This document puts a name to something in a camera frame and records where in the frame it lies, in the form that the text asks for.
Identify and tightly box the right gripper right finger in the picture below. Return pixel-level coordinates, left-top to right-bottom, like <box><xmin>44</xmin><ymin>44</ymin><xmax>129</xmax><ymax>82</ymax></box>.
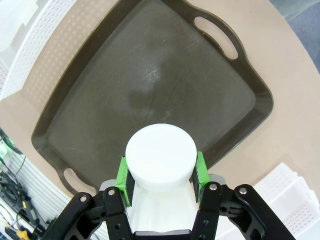
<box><xmin>191</xmin><ymin>151</ymin><xmax>296</xmax><ymax>240</ymax></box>

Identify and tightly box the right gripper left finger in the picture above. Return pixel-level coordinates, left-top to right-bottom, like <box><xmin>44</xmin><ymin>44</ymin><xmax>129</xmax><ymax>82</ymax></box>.
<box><xmin>39</xmin><ymin>156</ymin><xmax>136</xmax><ymax>240</ymax></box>

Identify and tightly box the translucent white-capped conical flask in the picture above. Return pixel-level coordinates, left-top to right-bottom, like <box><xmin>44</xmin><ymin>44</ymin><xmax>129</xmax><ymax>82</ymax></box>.
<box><xmin>124</xmin><ymin>123</ymin><xmax>201</xmax><ymax>233</ymax></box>

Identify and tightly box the white perforated plastic basket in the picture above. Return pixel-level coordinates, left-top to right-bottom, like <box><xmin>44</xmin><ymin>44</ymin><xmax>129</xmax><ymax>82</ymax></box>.
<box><xmin>251</xmin><ymin>162</ymin><xmax>320</xmax><ymax>240</ymax></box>
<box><xmin>0</xmin><ymin>0</ymin><xmax>76</xmax><ymax>101</ymax></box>

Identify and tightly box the white slatted panel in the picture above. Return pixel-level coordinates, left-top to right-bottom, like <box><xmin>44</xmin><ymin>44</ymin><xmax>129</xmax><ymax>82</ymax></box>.
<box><xmin>0</xmin><ymin>149</ymin><xmax>74</xmax><ymax>240</ymax></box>

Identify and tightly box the dark brown plastic tray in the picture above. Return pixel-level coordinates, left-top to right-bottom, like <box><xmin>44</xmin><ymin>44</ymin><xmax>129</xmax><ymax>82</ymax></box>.
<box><xmin>31</xmin><ymin>0</ymin><xmax>274</xmax><ymax>197</ymax></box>

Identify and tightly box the black cable bundle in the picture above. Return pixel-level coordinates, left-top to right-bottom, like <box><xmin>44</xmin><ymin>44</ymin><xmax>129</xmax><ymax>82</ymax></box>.
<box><xmin>0</xmin><ymin>127</ymin><xmax>51</xmax><ymax>240</ymax></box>

